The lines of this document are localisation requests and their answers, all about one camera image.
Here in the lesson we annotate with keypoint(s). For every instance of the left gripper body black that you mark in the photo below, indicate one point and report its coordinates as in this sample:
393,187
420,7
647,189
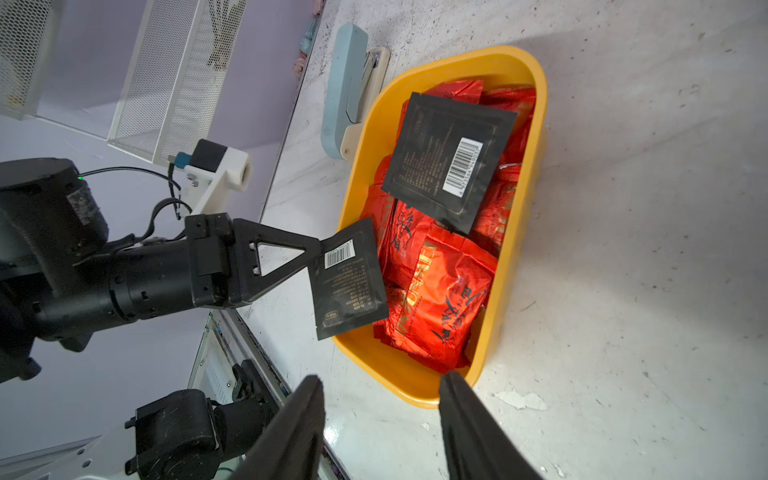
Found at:
208,239

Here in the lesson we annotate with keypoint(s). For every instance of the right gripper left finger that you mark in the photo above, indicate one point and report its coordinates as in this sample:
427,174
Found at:
291,445

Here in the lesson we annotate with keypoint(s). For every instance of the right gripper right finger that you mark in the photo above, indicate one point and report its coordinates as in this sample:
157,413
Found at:
475,445

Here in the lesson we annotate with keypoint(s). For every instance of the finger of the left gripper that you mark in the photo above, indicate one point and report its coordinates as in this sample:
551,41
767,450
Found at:
250,233
250,281

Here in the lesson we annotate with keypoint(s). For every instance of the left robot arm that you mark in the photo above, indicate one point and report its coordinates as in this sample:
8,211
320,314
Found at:
62,279

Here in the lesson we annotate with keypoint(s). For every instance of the red foil tea bags pile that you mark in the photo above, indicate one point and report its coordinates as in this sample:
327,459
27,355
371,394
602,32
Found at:
438,280

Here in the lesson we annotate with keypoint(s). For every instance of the lower white mesh shelf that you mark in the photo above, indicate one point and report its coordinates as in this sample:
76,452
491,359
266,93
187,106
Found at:
170,94

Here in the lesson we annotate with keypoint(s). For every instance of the white mesh shelf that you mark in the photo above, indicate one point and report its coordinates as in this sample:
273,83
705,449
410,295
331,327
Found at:
29,30
170,94

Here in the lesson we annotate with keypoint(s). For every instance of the light blue stapler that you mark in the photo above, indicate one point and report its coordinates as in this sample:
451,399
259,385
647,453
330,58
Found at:
356,78

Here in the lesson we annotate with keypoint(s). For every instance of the wooden clothespins bundle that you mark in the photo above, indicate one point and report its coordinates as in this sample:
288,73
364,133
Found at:
222,16

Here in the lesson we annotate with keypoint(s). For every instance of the upper white mesh shelf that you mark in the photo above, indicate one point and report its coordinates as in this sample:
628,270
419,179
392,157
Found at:
29,30

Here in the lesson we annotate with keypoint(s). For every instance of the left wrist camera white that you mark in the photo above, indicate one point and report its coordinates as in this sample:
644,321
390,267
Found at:
214,172

